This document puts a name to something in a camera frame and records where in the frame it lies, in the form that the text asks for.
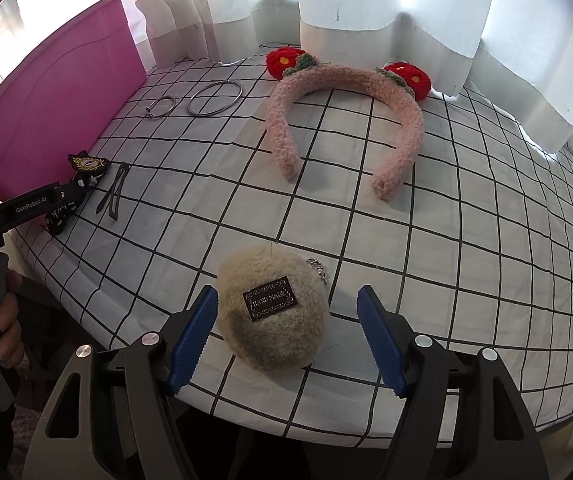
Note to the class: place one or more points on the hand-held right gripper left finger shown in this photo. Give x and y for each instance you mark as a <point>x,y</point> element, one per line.
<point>195,342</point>

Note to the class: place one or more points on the pink fluffy headband red flowers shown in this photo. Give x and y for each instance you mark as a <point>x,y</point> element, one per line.
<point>407,140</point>

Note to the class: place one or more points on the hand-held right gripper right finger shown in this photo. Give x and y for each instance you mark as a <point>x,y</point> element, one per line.
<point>381,342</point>

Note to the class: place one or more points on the black metal snap hair clip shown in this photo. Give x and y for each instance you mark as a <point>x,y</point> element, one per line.
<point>116,210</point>

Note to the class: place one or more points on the black bow hair clip with badge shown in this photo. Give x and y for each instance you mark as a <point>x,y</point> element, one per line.
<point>89,164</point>

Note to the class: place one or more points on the pink plastic storage box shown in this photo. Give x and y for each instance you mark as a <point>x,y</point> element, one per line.
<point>56,100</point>

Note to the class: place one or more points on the large silver bangle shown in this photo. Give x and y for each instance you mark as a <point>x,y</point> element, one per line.
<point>190,103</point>

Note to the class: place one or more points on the white black grid tablecloth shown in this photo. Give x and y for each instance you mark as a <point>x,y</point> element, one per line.
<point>326,220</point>

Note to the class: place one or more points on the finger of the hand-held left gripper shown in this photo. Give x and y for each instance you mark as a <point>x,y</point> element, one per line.
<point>75,191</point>

